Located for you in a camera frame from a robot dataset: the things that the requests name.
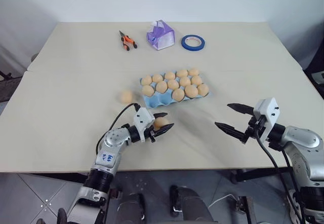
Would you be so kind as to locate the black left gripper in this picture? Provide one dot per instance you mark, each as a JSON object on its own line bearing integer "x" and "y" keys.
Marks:
{"x": 152, "y": 133}

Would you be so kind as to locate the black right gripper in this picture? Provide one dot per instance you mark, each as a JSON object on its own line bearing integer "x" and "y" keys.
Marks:
{"x": 253, "y": 129}

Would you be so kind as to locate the tan egg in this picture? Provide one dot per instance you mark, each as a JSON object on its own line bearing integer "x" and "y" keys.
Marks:
{"x": 147, "y": 90}
{"x": 157, "y": 77}
{"x": 191, "y": 91}
{"x": 203, "y": 89}
{"x": 161, "y": 87}
{"x": 185, "y": 81}
{"x": 170, "y": 75}
{"x": 126, "y": 96}
{"x": 182, "y": 73}
{"x": 173, "y": 84}
{"x": 194, "y": 71}
{"x": 196, "y": 79}
{"x": 178, "y": 94}
{"x": 160, "y": 123}
{"x": 146, "y": 80}

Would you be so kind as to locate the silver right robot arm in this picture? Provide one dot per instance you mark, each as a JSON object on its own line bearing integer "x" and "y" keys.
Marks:
{"x": 301, "y": 143}

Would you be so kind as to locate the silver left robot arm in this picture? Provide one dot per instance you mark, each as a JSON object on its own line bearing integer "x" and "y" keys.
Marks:
{"x": 111, "y": 140}

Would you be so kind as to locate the blue egg carton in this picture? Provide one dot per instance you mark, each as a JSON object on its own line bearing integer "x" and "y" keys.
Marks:
{"x": 158, "y": 99}

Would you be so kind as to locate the blue tape roll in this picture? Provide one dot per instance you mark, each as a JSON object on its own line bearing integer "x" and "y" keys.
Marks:
{"x": 186, "y": 45}

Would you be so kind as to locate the purple white tissue pack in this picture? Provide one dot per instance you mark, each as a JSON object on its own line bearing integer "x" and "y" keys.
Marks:
{"x": 162, "y": 35}

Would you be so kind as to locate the orange black pliers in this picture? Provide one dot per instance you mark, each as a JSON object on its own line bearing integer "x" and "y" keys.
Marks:
{"x": 128, "y": 41}

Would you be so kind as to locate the dark rounded shape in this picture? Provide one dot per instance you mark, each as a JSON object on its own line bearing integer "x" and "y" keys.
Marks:
{"x": 193, "y": 206}
{"x": 135, "y": 208}

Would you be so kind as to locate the dark background equipment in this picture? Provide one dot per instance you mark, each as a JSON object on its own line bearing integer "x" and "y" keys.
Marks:
{"x": 315, "y": 64}

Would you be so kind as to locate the dark metal stand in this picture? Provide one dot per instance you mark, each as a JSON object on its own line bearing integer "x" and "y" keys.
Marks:
{"x": 10, "y": 84}

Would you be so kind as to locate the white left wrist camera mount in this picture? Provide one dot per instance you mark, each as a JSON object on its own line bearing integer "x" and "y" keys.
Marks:
{"x": 142, "y": 117}

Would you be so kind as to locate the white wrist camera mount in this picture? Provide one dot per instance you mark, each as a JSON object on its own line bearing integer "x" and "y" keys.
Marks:
{"x": 142, "y": 117}
{"x": 268, "y": 112}

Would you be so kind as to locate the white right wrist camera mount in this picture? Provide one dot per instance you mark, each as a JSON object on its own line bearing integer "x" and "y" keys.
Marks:
{"x": 268, "y": 112}

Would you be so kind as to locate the black table frame bar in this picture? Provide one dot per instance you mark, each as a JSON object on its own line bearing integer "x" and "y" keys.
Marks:
{"x": 258, "y": 175}

